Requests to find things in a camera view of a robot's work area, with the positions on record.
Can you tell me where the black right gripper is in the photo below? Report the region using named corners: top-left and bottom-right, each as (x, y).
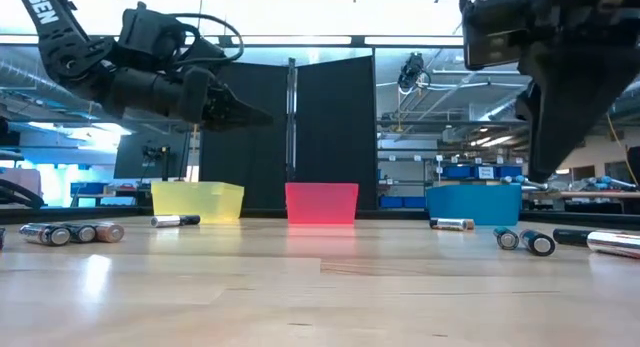
top-left (513, 36), bottom-right (640, 184)

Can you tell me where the yellow plastic bin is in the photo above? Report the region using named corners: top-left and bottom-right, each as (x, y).
top-left (150, 180), bottom-right (246, 225)

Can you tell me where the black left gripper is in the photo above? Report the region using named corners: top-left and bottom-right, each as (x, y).
top-left (180, 65), bottom-right (275, 134)

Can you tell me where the blue plastic bin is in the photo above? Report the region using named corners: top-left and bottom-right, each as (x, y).
top-left (425, 183), bottom-right (523, 227)

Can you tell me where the black wall monitor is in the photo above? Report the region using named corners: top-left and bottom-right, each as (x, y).
top-left (113, 130), bottom-right (202, 181)

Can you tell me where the ceiling light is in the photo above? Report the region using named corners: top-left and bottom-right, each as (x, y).
top-left (468, 134), bottom-right (516, 149)

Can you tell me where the black folding screen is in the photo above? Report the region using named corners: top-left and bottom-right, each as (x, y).
top-left (199, 55), bottom-right (379, 212)

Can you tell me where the yellow hanging cable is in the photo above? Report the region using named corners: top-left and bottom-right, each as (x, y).
top-left (606, 113), bottom-right (640, 187)

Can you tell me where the black copper battery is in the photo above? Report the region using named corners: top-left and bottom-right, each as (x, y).
top-left (64, 222), bottom-right (98, 244)
top-left (92, 221), bottom-right (126, 244)
top-left (552, 228), bottom-right (596, 247)

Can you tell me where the blue storage box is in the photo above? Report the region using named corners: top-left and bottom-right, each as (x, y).
top-left (70, 182), bottom-right (109, 196)

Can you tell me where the black hanging device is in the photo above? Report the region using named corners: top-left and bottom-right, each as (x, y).
top-left (397, 51), bottom-right (432, 94)

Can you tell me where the metal shelving rack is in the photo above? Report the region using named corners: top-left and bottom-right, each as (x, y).
top-left (375, 154), bottom-right (526, 211)

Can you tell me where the silver ventilation duct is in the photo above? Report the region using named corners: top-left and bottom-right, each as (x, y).
top-left (0, 56), bottom-right (61, 113)

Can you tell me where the pink panel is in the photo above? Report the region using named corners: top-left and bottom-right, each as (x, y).
top-left (0, 167), bottom-right (42, 198)

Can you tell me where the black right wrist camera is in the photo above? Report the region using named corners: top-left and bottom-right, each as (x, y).
top-left (460, 0), bottom-right (532, 72)

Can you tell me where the red plastic bin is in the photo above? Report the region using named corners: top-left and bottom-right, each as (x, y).
top-left (284, 182), bottom-right (360, 226)

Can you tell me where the wooden workbench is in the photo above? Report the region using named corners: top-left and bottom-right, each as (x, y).
top-left (522, 189), bottom-right (640, 203)

